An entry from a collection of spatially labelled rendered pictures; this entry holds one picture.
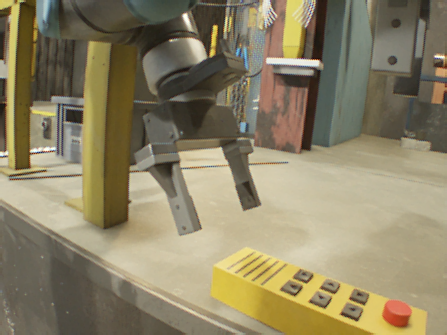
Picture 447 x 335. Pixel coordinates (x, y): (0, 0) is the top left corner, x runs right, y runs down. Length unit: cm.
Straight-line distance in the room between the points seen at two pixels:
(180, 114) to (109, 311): 31
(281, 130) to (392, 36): 169
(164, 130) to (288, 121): 155
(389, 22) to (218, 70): 21
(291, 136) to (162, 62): 152
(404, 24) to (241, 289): 30
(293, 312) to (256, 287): 5
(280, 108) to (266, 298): 161
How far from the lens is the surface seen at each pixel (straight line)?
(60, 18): 38
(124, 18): 30
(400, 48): 22
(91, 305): 54
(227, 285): 38
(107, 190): 56
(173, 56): 40
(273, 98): 191
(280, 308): 36
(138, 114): 110
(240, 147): 45
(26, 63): 98
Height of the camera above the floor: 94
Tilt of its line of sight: 11 degrees down
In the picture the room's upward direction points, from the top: 6 degrees clockwise
